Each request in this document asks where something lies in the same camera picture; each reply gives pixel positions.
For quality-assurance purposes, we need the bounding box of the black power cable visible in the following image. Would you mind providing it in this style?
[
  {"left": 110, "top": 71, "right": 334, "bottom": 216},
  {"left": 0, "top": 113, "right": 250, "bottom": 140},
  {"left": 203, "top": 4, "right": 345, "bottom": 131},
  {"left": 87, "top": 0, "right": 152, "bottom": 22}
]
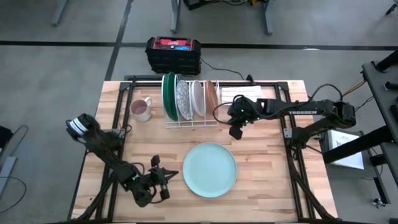
[{"left": 198, "top": 57, "right": 253, "bottom": 82}]

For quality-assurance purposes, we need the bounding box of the black diagonal support beam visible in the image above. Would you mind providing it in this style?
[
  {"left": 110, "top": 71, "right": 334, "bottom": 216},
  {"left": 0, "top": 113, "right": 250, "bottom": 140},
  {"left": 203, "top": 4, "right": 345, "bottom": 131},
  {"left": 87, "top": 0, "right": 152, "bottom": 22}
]
[{"left": 322, "top": 124, "right": 393, "bottom": 165}]

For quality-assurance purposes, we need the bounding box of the dark grey side table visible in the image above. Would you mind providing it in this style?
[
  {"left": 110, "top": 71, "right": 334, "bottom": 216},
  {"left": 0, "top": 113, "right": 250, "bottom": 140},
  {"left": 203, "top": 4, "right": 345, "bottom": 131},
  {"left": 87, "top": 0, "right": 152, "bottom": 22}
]
[{"left": 361, "top": 51, "right": 398, "bottom": 187}]

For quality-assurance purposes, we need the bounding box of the thin black floor cable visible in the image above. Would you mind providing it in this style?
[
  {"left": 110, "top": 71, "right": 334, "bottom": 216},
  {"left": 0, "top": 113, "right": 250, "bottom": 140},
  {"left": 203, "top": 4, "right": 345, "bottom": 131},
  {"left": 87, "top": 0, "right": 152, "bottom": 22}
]
[{"left": 0, "top": 175, "right": 28, "bottom": 215}]

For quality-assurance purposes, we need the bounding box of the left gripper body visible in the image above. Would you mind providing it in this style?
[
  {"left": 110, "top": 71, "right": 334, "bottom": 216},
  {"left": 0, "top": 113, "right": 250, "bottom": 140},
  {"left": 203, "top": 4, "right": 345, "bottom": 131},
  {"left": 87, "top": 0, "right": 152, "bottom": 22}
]
[{"left": 134, "top": 169, "right": 166, "bottom": 208}]

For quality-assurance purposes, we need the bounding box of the light blue plate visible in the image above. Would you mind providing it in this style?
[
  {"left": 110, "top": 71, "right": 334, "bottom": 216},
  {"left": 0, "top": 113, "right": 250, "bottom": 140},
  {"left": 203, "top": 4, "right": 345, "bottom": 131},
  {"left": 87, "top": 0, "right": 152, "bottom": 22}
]
[{"left": 182, "top": 142, "right": 238, "bottom": 199}]

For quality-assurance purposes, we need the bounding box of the grey patterned plate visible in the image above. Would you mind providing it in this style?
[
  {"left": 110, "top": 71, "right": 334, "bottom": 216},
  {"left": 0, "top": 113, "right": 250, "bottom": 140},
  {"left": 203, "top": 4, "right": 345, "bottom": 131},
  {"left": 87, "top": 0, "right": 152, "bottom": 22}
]
[{"left": 175, "top": 80, "right": 194, "bottom": 121}]

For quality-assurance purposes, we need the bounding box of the grey desk leg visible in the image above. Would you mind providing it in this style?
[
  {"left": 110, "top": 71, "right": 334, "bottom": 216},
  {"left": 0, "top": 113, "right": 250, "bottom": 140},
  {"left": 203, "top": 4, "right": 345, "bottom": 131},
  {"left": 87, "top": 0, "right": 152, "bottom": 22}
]
[
  {"left": 50, "top": 0, "right": 68, "bottom": 27},
  {"left": 169, "top": 0, "right": 182, "bottom": 34},
  {"left": 263, "top": 0, "right": 275, "bottom": 35}
]

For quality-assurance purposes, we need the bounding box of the yellow cable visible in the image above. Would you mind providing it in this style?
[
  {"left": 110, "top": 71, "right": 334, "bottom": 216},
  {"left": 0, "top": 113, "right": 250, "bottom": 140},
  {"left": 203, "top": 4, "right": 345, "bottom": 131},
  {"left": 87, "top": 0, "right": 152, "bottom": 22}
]
[{"left": 341, "top": 79, "right": 368, "bottom": 98}]

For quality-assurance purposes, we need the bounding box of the black aluminium table frame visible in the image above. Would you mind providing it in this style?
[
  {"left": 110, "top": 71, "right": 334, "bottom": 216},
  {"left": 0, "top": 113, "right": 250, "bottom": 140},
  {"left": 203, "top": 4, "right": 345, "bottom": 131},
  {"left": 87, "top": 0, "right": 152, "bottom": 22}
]
[{"left": 70, "top": 74, "right": 337, "bottom": 223}]

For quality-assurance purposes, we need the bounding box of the brown wooden plate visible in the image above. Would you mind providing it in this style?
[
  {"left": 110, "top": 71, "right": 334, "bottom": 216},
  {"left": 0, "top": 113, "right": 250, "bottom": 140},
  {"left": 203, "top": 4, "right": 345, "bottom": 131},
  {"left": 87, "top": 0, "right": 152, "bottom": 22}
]
[{"left": 204, "top": 80, "right": 219, "bottom": 111}]

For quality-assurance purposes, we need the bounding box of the white wire dish rack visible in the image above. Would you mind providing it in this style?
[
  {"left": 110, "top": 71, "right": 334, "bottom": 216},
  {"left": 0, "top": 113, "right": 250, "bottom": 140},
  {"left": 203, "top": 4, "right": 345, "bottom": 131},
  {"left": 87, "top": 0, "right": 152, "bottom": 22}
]
[{"left": 160, "top": 73, "right": 223, "bottom": 129}]

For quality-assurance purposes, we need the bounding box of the plain white plate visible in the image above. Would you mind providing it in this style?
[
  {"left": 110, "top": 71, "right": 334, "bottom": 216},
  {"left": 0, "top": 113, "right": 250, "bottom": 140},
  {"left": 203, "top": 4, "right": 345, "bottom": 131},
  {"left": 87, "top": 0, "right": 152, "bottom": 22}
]
[{"left": 190, "top": 80, "right": 206, "bottom": 118}]

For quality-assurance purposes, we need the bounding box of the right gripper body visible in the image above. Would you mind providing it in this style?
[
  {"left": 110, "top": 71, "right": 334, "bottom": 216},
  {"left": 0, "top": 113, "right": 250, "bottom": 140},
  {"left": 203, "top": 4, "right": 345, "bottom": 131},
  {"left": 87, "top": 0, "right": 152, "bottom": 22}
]
[{"left": 228, "top": 96, "right": 269, "bottom": 126}]

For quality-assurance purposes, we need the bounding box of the dark green deep plate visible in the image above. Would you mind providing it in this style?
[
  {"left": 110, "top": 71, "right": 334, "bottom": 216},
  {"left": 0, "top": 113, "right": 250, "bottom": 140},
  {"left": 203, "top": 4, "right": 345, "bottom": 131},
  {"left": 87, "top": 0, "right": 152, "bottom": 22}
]
[{"left": 161, "top": 72, "right": 180, "bottom": 122}]

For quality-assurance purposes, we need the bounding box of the white striped towel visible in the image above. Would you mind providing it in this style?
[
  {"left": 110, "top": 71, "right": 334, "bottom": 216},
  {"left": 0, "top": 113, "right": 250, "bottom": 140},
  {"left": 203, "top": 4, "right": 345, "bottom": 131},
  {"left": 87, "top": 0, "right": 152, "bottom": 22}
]
[{"left": 220, "top": 85, "right": 266, "bottom": 106}]

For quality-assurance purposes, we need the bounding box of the white paper sheet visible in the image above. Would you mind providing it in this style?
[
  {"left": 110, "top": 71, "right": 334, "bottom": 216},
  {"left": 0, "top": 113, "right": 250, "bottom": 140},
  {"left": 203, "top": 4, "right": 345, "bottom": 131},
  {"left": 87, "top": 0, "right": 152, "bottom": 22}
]
[{"left": 328, "top": 129, "right": 365, "bottom": 170}]

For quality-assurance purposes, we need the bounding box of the red black power station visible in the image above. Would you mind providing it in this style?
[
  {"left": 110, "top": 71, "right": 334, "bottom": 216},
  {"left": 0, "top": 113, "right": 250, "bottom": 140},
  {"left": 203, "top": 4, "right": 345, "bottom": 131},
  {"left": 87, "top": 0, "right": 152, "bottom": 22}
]
[{"left": 145, "top": 36, "right": 202, "bottom": 76}]

